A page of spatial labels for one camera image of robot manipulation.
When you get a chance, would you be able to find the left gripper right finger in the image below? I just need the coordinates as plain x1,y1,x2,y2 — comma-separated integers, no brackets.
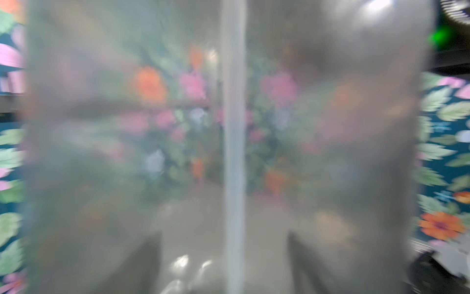
287,231,340,294

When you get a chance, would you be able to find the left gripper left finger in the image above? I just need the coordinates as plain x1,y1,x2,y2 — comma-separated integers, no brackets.
95,232,162,294

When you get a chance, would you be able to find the grey translucent spray bottle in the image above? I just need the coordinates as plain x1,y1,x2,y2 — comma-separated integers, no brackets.
24,1,436,294

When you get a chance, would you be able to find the white spray nozzle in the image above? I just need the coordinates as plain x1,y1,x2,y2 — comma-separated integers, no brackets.
220,1,247,294

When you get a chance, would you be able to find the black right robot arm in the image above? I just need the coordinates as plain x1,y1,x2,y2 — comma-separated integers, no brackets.
428,1,470,80

